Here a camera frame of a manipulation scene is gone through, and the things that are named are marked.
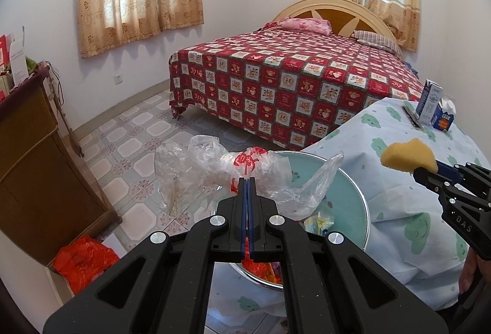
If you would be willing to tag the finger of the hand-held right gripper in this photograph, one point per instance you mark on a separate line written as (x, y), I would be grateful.
(450, 171)
(429, 180)

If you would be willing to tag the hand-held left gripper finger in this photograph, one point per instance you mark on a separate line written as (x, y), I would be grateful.
(251, 219)
(242, 211)

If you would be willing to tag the yellow sponge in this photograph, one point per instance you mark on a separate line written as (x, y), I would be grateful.
(406, 157)

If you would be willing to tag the red foam fruit net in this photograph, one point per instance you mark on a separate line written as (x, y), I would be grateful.
(255, 268)

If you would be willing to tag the clear plastic bag red print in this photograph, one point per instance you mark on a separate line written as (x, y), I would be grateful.
(199, 165)

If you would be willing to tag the person's right hand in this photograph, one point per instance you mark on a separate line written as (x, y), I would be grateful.
(470, 265)

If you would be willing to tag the blue white milk carton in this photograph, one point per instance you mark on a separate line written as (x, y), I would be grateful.
(445, 121)

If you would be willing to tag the dark small packet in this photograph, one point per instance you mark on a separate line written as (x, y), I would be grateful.
(412, 115)

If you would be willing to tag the grey white tall carton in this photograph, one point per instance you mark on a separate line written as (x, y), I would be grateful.
(427, 103)

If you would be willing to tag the bed with red quilt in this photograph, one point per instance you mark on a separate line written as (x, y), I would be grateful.
(287, 80)

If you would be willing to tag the striped pillow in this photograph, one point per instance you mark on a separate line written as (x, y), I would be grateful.
(374, 38)

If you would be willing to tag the orange plastic bag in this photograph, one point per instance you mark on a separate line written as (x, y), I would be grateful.
(84, 261)

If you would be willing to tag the pink pillow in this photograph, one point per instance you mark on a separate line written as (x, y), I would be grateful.
(307, 26)

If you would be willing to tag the beige wooden headboard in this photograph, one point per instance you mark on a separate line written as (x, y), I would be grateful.
(326, 11)

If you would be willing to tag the open cardboard box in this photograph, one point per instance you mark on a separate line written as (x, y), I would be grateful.
(57, 282)

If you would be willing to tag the brown wooden cabinet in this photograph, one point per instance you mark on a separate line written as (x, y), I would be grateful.
(34, 173)

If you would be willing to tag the green cloth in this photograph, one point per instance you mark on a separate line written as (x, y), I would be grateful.
(33, 65)

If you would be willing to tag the white paper sheet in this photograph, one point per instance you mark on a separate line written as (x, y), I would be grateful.
(19, 57)

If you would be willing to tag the red gift box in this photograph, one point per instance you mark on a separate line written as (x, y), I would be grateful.
(5, 50)

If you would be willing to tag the white wall socket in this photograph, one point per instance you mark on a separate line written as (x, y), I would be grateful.
(118, 79)

